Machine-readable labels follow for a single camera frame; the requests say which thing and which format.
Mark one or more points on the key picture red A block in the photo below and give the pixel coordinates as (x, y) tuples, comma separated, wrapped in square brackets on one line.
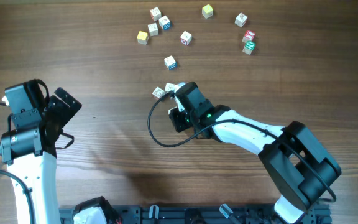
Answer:
[(186, 38)]

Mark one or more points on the white block far right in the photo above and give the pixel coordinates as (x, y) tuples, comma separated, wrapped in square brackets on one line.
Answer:
[(240, 20)]

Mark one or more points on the red sided block top left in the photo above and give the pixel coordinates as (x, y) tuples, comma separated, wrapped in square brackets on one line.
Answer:
[(155, 14)]

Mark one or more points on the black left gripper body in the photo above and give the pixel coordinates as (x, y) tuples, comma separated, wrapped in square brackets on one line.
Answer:
[(44, 115)]

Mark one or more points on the number four wooden block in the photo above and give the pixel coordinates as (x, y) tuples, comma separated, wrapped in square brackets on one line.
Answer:
[(169, 87)]

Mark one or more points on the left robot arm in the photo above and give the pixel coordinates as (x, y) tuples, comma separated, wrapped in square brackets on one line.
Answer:
[(34, 181)]

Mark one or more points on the snail picture wooden block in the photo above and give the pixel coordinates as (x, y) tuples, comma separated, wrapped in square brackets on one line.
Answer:
[(153, 29)]

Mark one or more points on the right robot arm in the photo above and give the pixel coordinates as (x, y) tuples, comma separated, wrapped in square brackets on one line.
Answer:
[(300, 167)]

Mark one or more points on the yellow top letter block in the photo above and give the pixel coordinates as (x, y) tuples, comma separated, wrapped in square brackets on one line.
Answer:
[(142, 37)]

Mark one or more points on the ball picture blue block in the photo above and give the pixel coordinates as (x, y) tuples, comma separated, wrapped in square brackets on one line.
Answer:
[(170, 62)]

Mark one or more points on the yellow green top block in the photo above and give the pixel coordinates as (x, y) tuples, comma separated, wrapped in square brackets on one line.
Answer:
[(207, 11)]

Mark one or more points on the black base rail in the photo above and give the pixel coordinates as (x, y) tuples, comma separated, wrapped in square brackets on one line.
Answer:
[(154, 214)]

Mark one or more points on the green N letter block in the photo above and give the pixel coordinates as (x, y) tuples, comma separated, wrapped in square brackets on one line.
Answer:
[(249, 47)]

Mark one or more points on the blue sided sailboat block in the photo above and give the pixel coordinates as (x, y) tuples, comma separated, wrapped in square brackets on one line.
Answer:
[(165, 22)]

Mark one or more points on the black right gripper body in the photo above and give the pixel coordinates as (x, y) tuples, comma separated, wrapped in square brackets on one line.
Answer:
[(192, 118)]

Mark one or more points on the red top letter block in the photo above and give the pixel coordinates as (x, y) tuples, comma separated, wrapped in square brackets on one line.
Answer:
[(248, 36)]

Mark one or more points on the cat picture red block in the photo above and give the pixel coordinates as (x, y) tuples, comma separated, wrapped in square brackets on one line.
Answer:
[(158, 93)]

